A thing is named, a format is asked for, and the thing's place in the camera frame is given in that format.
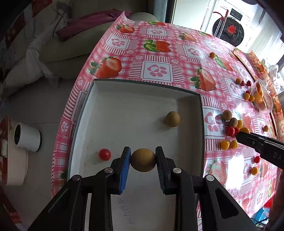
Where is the brown longan fruit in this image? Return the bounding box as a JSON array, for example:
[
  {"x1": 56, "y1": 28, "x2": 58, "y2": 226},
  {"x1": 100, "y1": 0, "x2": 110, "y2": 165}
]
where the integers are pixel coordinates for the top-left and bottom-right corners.
[{"x1": 130, "y1": 148, "x2": 156, "y2": 172}]

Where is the small red cherry tomato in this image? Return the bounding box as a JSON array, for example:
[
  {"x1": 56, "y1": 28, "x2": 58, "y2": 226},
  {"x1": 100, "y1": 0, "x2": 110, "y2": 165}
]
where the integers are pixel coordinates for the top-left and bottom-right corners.
[{"x1": 99, "y1": 149, "x2": 111, "y2": 161}]

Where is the orange cherry tomato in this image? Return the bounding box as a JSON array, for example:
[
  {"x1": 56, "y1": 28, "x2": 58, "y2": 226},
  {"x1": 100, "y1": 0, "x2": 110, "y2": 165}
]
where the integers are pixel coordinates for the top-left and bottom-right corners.
[
  {"x1": 209, "y1": 52, "x2": 215, "y2": 58},
  {"x1": 236, "y1": 120, "x2": 243, "y2": 129}
]

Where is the brown kiwi berry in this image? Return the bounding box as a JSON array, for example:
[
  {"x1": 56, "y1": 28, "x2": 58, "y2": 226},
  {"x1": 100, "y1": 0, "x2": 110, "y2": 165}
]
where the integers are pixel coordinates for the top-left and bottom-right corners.
[
  {"x1": 222, "y1": 110, "x2": 232, "y2": 121},
  {"x1": 229, "y1": 117, "x2": 238, "y2": 128}
]

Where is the glass fruit bowl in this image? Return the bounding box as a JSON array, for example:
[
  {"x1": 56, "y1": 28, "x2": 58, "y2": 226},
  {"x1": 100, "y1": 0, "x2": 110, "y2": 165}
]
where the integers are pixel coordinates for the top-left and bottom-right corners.
[{"x1": 251, "y1": 79, "x2": 273, "y2": 113}]

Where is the brown longan in tray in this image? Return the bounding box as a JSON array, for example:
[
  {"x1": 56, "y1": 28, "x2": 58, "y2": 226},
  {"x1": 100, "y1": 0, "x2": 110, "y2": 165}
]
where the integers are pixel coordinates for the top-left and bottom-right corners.
[{"x1": 166, "y1": 111, "x2": 181, "y2": 128}]

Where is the strawberry pattern pink tablecloth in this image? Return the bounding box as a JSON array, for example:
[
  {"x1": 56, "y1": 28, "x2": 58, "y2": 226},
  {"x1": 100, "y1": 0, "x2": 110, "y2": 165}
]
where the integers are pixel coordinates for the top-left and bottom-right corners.
[{"x1": 50, "y1": 10, "x2": 284, "y2": 231}]

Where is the white shallow tray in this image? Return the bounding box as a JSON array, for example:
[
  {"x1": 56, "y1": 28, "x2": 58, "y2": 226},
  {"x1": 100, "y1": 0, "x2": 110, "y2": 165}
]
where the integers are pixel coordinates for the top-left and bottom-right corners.
[{"x1": 68, "y1": 79, "x2": 205, "y2": 230}]

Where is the white cylindrical device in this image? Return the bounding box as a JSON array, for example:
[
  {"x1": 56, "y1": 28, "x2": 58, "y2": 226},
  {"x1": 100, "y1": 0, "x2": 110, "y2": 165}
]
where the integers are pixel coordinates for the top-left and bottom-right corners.
[{"x1": 14, "y1": 123, "x2": 41, "y2": 152}]

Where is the orange cherry tomato far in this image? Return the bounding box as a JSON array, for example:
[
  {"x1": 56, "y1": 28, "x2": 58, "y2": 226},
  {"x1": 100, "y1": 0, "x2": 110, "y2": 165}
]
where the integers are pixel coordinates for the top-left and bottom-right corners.
[{"x1": 209, "y1": 52, "x2": 215, "y2": 58}]

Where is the olive green sofa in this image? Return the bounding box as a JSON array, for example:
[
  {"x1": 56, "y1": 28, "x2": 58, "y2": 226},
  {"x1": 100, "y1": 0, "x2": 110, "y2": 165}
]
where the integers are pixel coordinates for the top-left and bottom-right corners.
[{"x1": 39, "y1": 1, "x2": 157, "y2": 79}]

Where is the maroon cloth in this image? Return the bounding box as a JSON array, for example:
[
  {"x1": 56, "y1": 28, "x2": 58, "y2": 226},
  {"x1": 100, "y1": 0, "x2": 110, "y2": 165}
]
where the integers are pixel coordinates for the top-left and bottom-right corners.
[{"x1": 56, "y1": 9, "x2": 123, "y2": 41}]

